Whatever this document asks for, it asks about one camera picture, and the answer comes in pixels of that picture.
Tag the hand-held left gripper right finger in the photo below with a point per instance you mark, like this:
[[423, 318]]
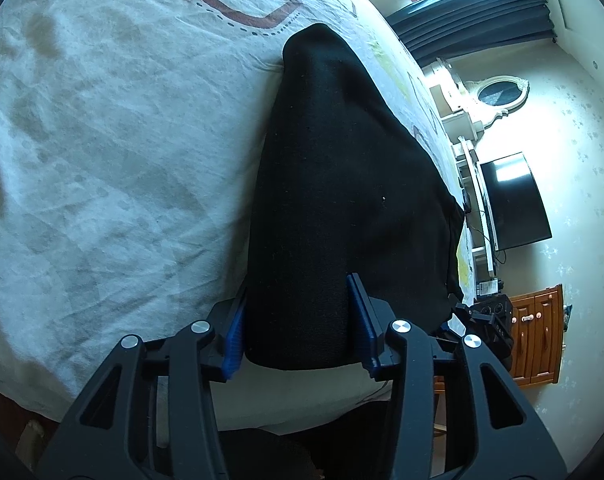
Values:
[[362, 330]]

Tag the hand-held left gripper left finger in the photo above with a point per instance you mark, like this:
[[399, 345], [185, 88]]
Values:
[[234, 340]]

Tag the black pants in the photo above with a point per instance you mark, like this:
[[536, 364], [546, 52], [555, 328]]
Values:
[[342, 185]]

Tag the wooden cabinet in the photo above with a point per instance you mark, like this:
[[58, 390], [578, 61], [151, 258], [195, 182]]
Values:
[[537, 335]]

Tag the white television stand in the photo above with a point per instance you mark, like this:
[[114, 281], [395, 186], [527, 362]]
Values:
[[482, 260]]

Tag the black television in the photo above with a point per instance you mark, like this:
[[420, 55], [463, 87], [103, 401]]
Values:
[[512, 200]]

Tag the white dresser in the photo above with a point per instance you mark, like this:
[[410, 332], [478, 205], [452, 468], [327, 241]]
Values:
[[457, 110]]

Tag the white printed bed sheet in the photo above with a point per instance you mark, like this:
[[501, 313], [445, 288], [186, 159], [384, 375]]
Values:
[[106, 160]]

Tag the oval white framed mirror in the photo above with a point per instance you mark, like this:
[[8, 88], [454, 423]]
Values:
[[499, 94]]

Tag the dark blue curtain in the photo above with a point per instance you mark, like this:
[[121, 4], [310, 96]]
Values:
[[472, 15]]

